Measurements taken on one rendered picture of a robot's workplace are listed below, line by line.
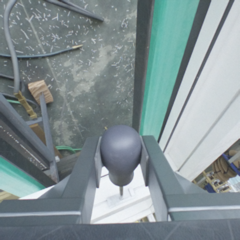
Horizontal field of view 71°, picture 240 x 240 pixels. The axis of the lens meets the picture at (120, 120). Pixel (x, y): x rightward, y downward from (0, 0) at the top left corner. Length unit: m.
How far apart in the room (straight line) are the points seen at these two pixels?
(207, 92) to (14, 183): 0.28
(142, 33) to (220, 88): 0.10
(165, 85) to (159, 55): 0.04
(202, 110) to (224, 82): 0.05
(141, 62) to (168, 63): 0.03
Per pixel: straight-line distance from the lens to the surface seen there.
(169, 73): 0.19
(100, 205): 0.33
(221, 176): 6.58
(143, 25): 0.17
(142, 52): 0.19
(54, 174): 0.90
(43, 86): 1.19
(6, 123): 0.61
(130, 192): 0.32
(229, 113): 0.21
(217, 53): 0.20
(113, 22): 1.13
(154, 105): 0.22
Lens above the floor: 0.98
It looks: 34 degrees down
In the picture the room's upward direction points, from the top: 154 degrees clockwise
